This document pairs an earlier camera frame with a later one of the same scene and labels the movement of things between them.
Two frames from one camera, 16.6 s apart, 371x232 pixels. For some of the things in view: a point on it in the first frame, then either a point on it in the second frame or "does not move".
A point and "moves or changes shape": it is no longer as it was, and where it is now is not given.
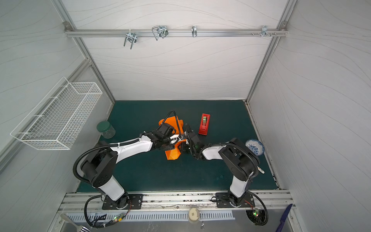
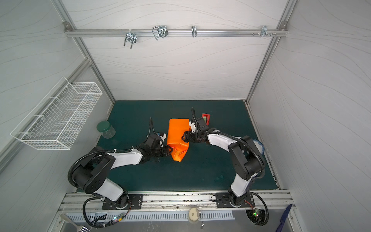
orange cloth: (178, 125) moves or changes shape
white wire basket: (56, 120) does not move
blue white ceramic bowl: (256, 146) does not move
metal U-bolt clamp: (162, 31) does not move
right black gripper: (188, 142) to (190, 136)
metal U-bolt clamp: (132, 37) does not move
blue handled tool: (283, 218) does not move
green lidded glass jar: (105, 126) does not move
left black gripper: (168, 147) to (166, 152)
